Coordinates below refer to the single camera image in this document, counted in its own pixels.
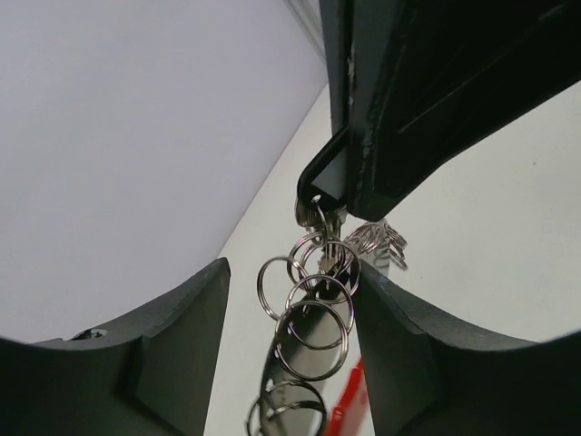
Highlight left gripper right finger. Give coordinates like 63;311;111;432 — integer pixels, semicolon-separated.
356;265;580;435

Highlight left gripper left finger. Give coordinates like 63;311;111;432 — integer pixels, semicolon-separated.
1;258;231;435

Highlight red handled key organizer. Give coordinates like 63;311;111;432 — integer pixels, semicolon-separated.
244;217;409;436

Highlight black key tag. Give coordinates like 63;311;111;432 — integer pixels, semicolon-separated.
297;127;350;212

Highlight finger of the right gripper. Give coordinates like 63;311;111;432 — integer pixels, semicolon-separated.
348;1;580;219
320;0;353;134

